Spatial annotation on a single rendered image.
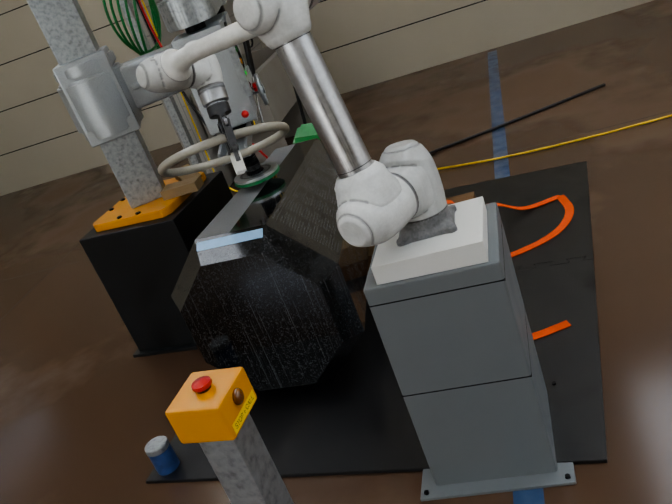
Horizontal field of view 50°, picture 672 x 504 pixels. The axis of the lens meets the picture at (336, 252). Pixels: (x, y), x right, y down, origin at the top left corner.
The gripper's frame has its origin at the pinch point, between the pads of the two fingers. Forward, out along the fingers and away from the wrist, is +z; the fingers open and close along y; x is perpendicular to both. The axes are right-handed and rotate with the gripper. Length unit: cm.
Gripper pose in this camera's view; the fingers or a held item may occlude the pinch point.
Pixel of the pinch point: (238, 163)
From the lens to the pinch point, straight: 236.2
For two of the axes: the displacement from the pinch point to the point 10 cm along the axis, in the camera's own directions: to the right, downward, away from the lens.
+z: 3.4, 9.4, 0.3
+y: -2.2, 0.5, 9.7
